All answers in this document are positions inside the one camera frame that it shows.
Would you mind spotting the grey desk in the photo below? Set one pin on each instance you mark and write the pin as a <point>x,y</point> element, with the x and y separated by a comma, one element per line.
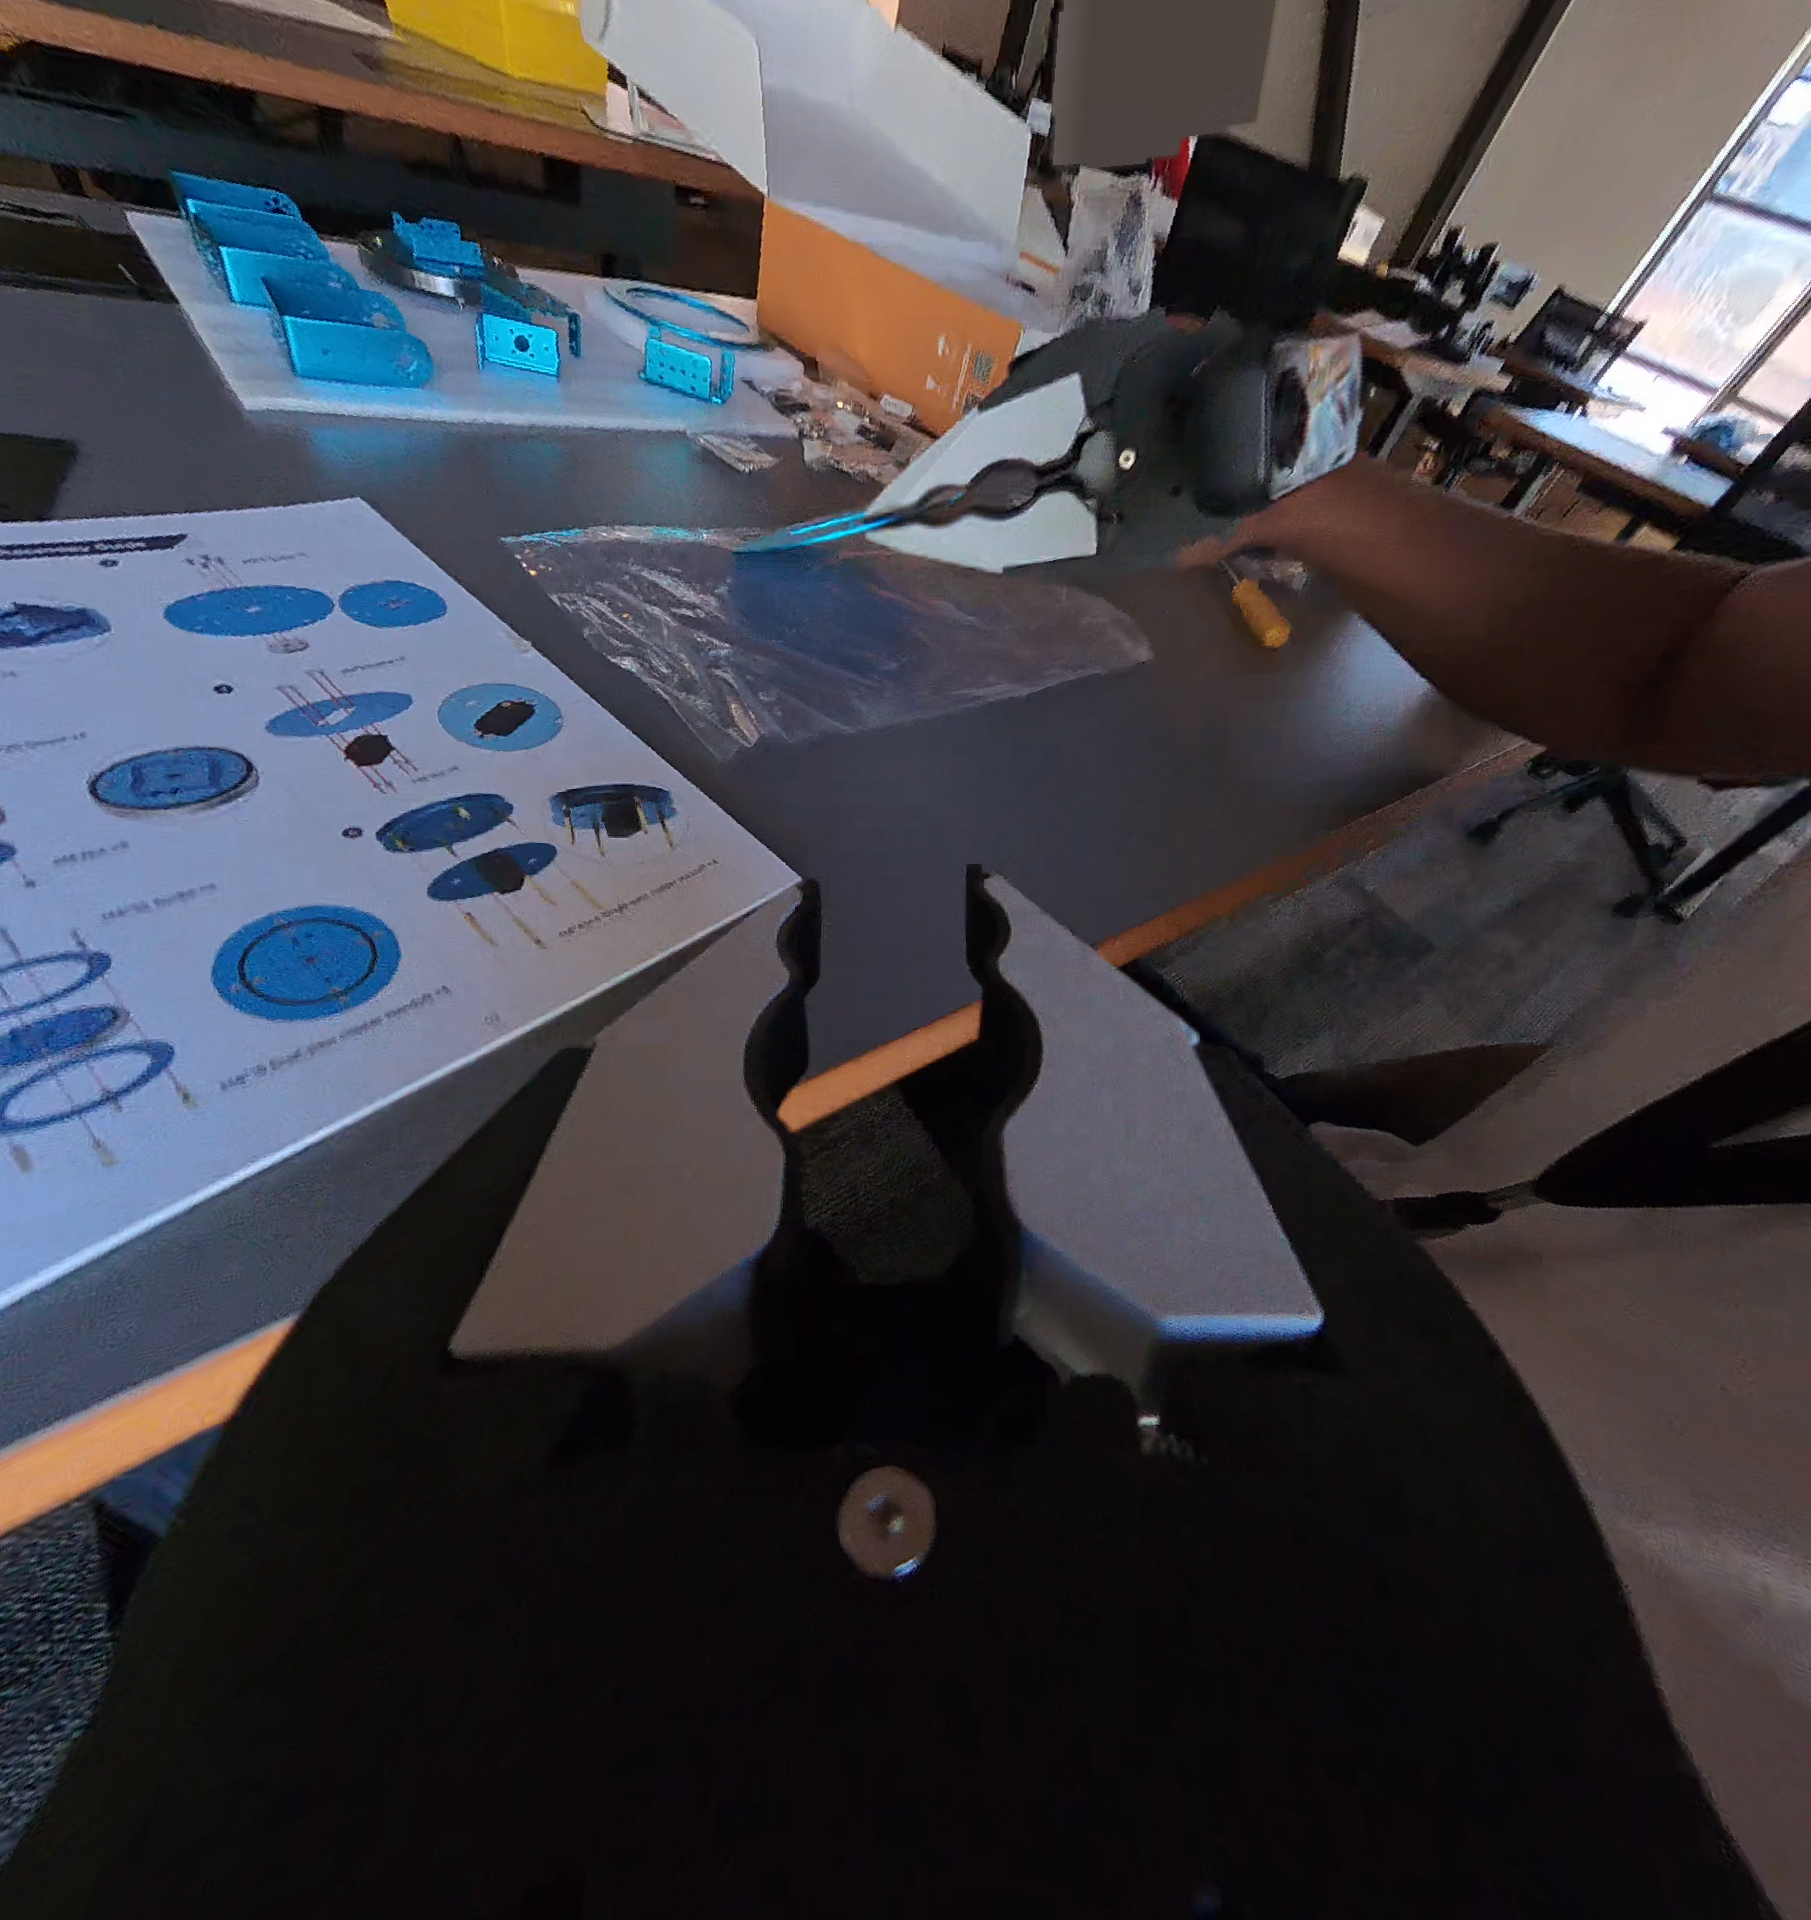
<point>1146,750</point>

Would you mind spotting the blue disc with rectangular slot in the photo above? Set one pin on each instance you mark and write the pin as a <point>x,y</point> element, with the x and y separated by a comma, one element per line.
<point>815,528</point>

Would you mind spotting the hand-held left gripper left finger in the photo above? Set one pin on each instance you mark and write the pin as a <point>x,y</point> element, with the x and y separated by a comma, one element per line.
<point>620,1200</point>

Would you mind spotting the black star chair base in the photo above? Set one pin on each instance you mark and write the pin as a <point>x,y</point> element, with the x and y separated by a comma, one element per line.
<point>1627,810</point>

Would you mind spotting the wood-edged table with bins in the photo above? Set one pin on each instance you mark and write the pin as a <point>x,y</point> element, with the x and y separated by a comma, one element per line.
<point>246,75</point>

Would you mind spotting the window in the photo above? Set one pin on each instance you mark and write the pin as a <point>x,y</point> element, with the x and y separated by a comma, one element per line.
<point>1777,194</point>

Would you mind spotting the person's right hand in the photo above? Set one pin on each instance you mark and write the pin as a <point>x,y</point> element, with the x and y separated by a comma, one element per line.
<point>1325,518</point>

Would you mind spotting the black monitor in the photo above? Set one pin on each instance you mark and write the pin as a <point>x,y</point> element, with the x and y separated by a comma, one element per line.
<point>1250,225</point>

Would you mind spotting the black perforated plate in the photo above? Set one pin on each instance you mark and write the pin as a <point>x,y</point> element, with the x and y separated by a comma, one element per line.
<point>6,472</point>

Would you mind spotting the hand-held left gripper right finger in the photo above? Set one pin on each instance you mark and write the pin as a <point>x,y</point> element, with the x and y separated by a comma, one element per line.
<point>1175,1186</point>

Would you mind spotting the white foam sheet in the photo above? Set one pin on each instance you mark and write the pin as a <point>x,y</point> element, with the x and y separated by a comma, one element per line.
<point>546,398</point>

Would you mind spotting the person's right forearm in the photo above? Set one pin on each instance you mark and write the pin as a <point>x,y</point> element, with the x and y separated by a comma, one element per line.
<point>1565,631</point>

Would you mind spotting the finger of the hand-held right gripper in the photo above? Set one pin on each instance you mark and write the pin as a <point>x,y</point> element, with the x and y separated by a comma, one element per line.
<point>996,442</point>
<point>1019,533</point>

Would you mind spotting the black metal table frame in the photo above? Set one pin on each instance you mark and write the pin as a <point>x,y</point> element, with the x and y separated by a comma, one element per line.
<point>1745,848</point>

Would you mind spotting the orange and white cardboard box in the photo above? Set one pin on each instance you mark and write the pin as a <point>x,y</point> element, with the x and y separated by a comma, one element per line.
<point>845,301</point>

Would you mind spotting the background work table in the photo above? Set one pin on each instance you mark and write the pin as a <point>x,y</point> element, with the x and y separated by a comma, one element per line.
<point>1565,435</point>

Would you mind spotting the yellow storage bin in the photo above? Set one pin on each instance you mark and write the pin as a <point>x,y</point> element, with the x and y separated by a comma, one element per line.
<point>500,39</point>

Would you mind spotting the assembly instruction booklet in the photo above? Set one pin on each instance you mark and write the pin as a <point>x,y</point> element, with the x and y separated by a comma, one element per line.
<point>396,900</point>

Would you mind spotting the pile of small hardware bags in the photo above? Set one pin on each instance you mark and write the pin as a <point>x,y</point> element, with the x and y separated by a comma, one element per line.
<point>845,442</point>

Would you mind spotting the row of long blue brackets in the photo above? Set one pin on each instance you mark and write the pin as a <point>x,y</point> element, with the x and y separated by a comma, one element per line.
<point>352,345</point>

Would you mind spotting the clear plastic bag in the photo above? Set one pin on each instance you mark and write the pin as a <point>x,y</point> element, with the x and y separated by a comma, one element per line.
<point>845,645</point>
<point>1116,240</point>

